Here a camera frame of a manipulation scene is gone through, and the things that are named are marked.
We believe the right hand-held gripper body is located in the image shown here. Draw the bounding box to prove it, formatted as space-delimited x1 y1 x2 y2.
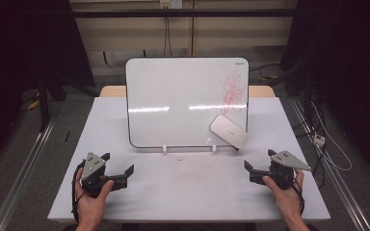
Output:
263 150 312 191

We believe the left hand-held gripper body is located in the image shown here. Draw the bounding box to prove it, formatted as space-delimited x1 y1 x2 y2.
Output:
80 151 114 198

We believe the white whiteboard eraser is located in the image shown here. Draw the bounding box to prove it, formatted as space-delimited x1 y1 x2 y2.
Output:
209 115 251 150

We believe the white whiteboard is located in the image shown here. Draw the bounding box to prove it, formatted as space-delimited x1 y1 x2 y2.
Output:
124 57 251 150

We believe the person's right hand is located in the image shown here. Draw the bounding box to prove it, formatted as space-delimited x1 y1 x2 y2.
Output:
262 168 305 223

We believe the person's left hand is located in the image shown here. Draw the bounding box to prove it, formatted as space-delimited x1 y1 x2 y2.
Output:
74 167 115 225

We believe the white power strip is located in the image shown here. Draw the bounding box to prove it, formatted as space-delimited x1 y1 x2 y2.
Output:
312 133 327 147

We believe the wooden table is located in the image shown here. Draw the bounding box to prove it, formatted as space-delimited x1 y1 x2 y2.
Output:
98 85 277 99

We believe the white table cover sheet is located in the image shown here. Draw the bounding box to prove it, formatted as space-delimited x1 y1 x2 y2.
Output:
47 96 331 223

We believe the black metal stand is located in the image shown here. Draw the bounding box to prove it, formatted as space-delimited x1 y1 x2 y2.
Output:
38 74 52 133

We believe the black horizontal bar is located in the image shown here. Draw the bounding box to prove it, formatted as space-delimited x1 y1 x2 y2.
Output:
71 8 299 19

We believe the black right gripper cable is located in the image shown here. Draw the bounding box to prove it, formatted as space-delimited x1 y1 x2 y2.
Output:
280 171 306 217

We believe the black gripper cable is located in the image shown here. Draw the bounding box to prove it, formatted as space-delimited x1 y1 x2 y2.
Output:
70 159 87 224
280 171 306 217

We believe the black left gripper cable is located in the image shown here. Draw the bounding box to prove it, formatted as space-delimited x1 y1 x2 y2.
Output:
70 159 87 224

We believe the metal floor rail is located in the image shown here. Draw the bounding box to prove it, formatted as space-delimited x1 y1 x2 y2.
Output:
288 96 370 231
0 110 59 231

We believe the white floor cable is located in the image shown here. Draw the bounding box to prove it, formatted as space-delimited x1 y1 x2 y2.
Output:
310 101 354 172

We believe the black wall cable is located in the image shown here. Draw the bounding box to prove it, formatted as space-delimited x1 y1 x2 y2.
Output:
163 15 173 58

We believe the thin brown wall pipe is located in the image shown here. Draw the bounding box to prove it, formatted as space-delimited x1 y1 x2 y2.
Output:
190 0 196 58

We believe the white wall socket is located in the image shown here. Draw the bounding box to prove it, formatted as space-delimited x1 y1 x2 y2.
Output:
159 0 184 10

